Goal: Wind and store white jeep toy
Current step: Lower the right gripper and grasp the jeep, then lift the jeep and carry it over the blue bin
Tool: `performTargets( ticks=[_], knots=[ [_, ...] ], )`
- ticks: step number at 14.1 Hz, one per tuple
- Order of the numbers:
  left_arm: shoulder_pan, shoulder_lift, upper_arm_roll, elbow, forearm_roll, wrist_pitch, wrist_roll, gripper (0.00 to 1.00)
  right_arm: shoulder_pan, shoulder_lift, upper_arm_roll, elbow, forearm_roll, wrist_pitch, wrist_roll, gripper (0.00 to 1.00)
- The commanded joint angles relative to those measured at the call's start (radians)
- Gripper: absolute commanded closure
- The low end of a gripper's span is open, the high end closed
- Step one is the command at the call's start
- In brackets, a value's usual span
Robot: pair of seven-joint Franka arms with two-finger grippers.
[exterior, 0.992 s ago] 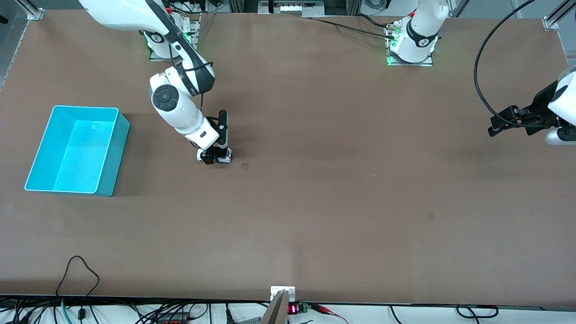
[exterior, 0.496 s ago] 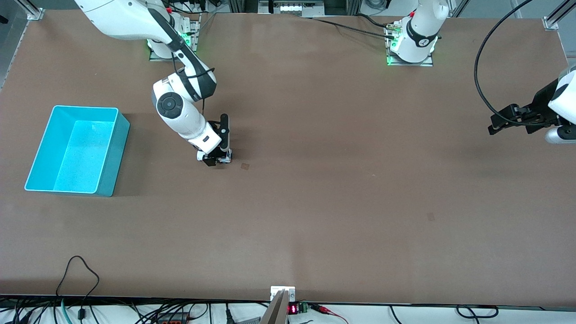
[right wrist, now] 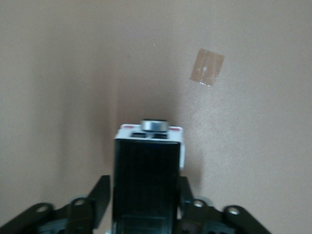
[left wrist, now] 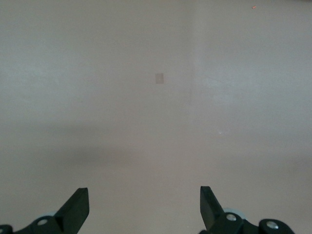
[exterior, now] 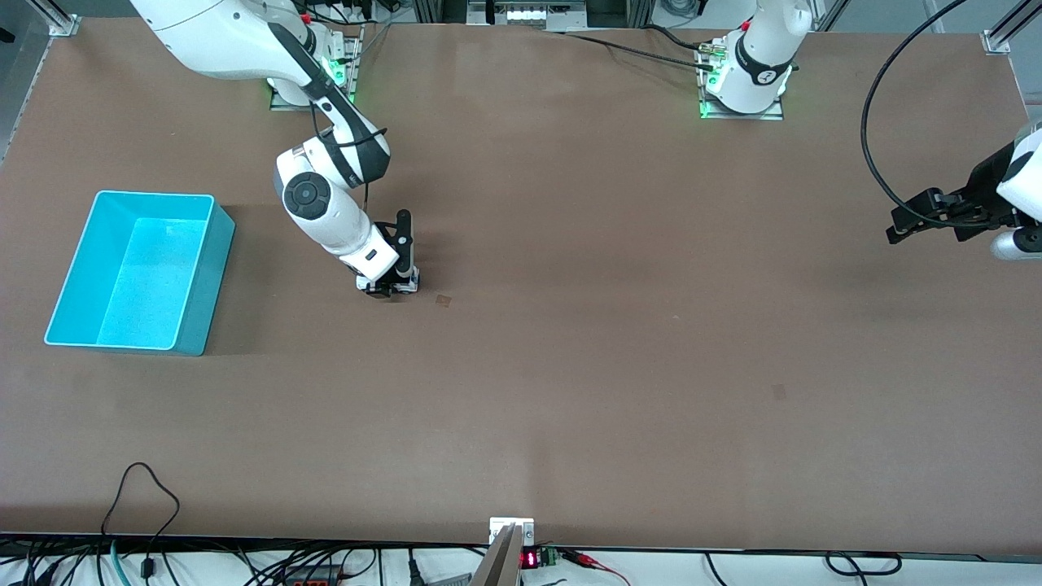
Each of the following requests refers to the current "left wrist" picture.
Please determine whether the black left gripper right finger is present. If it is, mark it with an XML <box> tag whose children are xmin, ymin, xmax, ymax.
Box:
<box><xmin>199</xmin><ymin>186</ymin><xmax>297</xmax><ymax>234</ymax></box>

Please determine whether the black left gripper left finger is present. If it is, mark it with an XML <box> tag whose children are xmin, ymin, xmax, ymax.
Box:
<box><xmin>0</xmin><ymin>187</ymin><xmax>89</xmax><ymax>234</ymax></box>

